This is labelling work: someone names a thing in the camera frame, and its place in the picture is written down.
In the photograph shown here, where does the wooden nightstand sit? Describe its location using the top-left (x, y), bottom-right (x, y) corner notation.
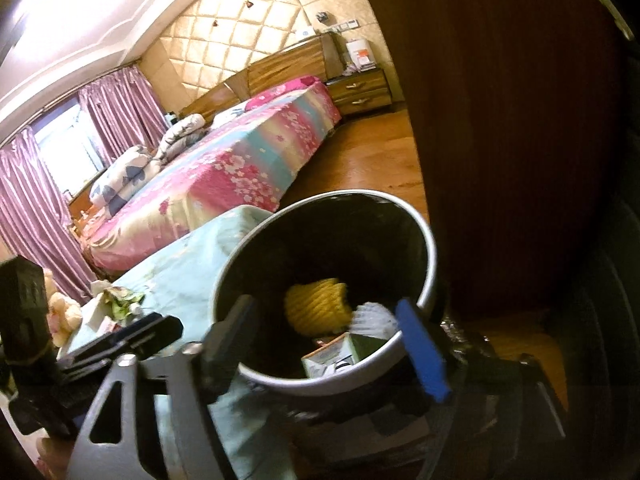
top-left (326, 68), bottom-right (393, 117)

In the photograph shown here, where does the white rim trash bin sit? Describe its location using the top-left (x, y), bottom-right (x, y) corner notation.
top-left (213, 190), bottom-right (437, 396)

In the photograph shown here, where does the left pink curtain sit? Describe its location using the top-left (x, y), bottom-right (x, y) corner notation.
top-left (1, 127), bottom-right (96, 304)

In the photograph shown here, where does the bed with pink floral sheet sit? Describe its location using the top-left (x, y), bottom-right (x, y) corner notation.
top-left (82, 81), bottom-right (341, 274)

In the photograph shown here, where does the wooden headboard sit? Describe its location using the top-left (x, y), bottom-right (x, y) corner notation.
top-left (178, 32), bottom-right (345, 122)

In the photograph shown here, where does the green white milk carton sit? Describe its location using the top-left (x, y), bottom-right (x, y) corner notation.
top-left (300, 333), bottom-right (386, 378)

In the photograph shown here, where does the cream teddy bear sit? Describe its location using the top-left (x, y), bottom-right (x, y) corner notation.
top-left (43, 269), bottom-right (82, 348)

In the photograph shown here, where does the white bag on nightstand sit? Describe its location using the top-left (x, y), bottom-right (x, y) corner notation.
top-left (346, 39), bottom-right (376, 72)

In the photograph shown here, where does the green juice pouch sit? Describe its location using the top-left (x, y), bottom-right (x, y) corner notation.
top-left (102, 286), bottom-right (145, 322)

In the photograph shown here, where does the window with blinds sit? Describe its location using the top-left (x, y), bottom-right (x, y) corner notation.
top-left (32, 96), bottom-right (107, 200)

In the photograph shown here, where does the pink curtain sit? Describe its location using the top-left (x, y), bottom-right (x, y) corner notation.
top-left (78, 65), bottom-right (167, 162)
top-left (1, 127), bottom-right (96, 304)

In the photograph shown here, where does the small folded quilt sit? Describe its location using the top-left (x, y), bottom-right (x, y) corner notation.
top-left (154, 114), bottom-right (206, 165)

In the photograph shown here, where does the yellow foam net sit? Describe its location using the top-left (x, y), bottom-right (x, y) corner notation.
top-left (284, 278), bottom-right (352, 337)

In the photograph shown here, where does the large folded heart quilt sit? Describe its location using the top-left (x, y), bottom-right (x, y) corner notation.
top-left (89, 145), bottom-right (163, 218)

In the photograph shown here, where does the white foam fruit net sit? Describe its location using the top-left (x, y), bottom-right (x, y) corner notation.
top-left (349, 302), bottom-right (399, 340)

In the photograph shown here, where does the pink pillow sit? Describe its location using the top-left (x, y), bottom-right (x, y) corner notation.
top-left (244, 75), bottom-right (320, 112)

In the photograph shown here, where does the right pink curtain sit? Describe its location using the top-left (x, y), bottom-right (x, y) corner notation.
top-left (78, 65), bottom-right (167, 162)

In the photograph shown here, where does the white pillow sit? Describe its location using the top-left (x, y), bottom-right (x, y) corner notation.
top-left (212, 101), bottom-right (247, 129)

